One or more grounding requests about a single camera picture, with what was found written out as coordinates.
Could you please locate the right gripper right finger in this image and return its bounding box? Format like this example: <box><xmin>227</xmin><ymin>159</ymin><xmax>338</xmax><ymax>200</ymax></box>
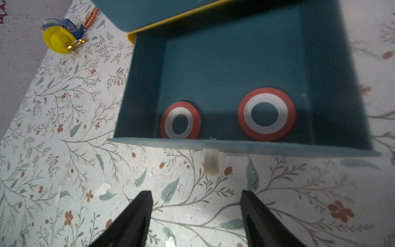
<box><xmin>240</xmin><ymin>190</ymin><xmax>304</xmax><ymax>247</ymax></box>

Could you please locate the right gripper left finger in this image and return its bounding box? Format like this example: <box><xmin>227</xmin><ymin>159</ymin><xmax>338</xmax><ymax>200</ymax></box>
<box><xmin>90</xmin><ymin>190</ymin><xmax>153</xmax><ymax>247</ymax></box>

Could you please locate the red tape roll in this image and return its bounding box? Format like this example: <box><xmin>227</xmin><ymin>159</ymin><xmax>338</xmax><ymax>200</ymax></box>
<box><xmin>238</xmin><ymin>87</ymin><xmax>296</xmax><ymax>142</ymax></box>
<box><xmin>160</xmin><ymin>101</ymin><xmax>201</xmax><ymax>140</ymax></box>

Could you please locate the teal three-drawer cabinet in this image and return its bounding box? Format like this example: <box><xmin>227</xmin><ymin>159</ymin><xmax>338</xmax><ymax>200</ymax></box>
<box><xmin>95</xmin><ymin>1</ymin><xmax>379</xmax><ymax>164</ymax></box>

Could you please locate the yellow blue toy rattle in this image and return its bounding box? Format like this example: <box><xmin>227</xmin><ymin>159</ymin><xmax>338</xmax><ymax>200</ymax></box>
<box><xmin>36</xmin><ymin>7</ymin><xmax>100</xmax><ymax>54</ymax></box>

